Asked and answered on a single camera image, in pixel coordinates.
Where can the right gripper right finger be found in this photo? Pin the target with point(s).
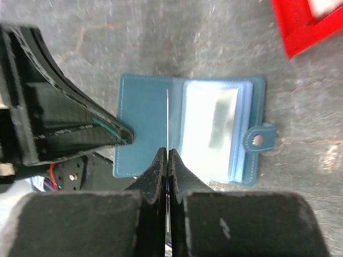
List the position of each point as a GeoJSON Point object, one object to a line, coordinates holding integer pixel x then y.
{"type": "Point", "coordinates": [245, 223]}

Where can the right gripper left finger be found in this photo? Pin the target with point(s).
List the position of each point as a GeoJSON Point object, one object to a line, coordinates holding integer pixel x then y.
{"type": "Point", "coordinates": [130, 222]}

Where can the dark credit card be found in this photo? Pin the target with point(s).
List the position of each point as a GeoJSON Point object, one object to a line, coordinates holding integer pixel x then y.
{"type": "Point", "coordinates": [167, 183]}

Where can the red plastic bin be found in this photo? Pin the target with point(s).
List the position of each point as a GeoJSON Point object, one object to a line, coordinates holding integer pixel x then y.
{"type": "Point", "coordinates": [300, 29]}

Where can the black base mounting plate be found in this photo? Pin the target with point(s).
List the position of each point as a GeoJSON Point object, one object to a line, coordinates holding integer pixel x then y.
{"type": "Point", "coordinates": [88, 173]}

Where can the blue leather card holder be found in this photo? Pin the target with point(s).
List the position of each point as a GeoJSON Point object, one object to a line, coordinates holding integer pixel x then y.
{"type": "Point", "coordinates": [215, 125]}

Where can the white cards stack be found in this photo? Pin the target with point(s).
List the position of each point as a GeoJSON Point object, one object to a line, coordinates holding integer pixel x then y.
{"type": "Point", "coordinates": [321, 8]}

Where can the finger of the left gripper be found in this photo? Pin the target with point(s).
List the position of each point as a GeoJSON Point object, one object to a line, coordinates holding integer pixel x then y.
{"type": "Point", "coordinates": [51, 120]}

